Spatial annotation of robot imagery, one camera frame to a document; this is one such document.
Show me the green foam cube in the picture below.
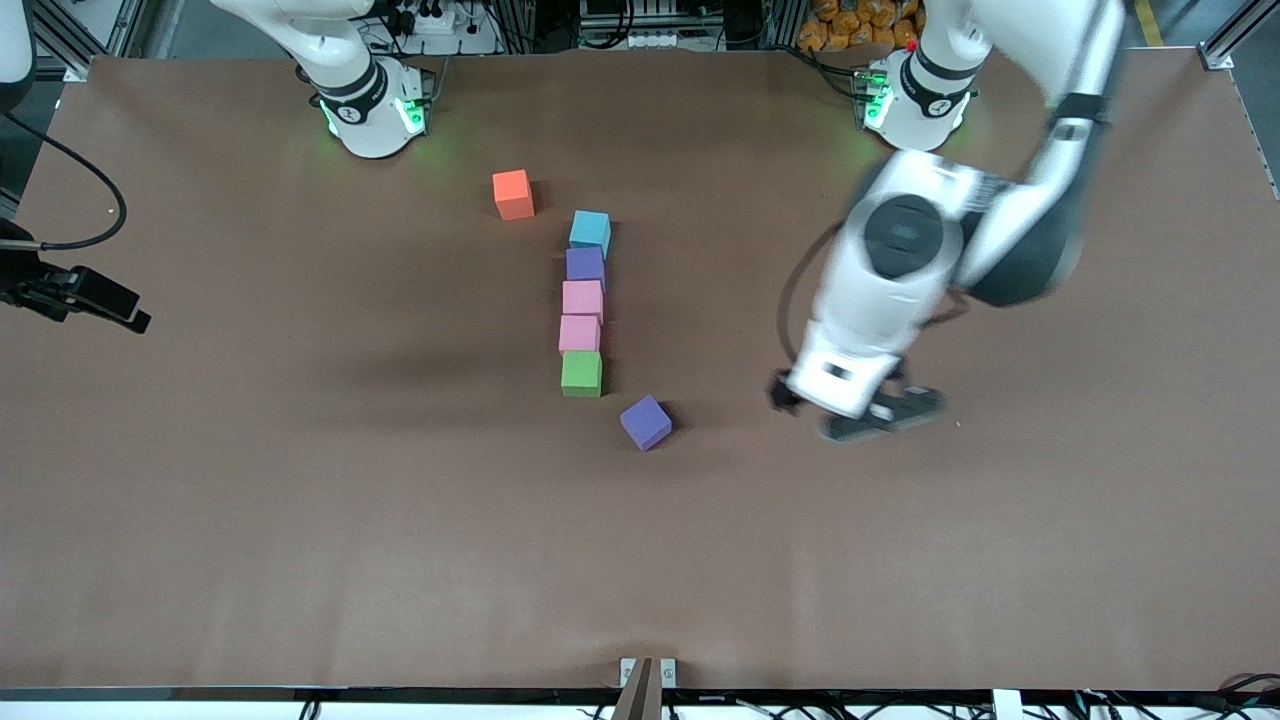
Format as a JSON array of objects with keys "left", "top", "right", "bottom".
[{"left": 560, "top": 350, "right": 604, "bottom": 399}]

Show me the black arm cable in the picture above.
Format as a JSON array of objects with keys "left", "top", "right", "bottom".
[
  {"left": 778, "top": 222, "right": 846, "bottom": 373},
  {"left": 0, "top": 108, "right": 129, "bottom": 251}
]

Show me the cyan foam cube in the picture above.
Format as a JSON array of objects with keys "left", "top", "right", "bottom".
[{"left": 569, "top": 210, "right": 612, "bottom": 259}]

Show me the brown tapered post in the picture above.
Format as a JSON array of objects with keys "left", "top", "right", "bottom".
[{"left": 611, "top": 657, "right": 664, "bottom": 720}]

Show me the brown table cover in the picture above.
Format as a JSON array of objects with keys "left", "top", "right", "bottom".
[{"left": 0, "top": 48, "right": 1280, "bottom": 693}]

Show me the grey aluminium frame post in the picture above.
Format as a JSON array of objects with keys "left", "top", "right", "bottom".
[
  {"left": 30, "top": 0, "right": 96, "bottom": 83},
  {"left": 1203, "top": 0, "right": 1280, "bottom": 73}
]

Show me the silver metal table bracket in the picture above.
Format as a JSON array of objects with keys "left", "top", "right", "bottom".
[{"left": 619, "top": 657, "right": 678, "bottom": 690}]

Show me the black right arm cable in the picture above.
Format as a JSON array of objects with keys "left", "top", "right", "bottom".
[{"left": 0, "top": 108, "right": 129, "bottom": 251}]

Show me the pile of orange items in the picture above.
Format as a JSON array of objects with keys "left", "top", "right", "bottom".
[{"left": 800, "top": 0, "right": 926, "bottom": 53}]

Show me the grey socket box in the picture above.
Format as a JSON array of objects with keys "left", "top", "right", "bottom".
[{"left": 578, "top": 0, "right": 723, "bottom": 53}]

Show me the white power strip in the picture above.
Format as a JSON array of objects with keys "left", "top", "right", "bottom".
[{"left": 405, "top": 0, "right": 501, "bottom": 56}]

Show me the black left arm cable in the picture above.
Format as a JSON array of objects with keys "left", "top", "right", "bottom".
[{"left": 778, "top": 222, "right": 846, "bottom": 373}]

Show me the black table edge rail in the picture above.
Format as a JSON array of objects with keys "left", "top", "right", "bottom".
[{"left": 0, "top": 685, "right": 1280, "bottom": 704}]

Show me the orange foam cube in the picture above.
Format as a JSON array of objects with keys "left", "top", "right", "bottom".
[{"left": 492, "top": 169, "right": 537, "bottom": 222}]

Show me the purple foam cube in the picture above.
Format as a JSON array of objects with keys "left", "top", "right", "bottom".
[
  {"left": 565, "top": 247, "right": 607, "bottom": 293},
  {"left": 619, "top": 393, "right": 674, "bottom": 453}
]

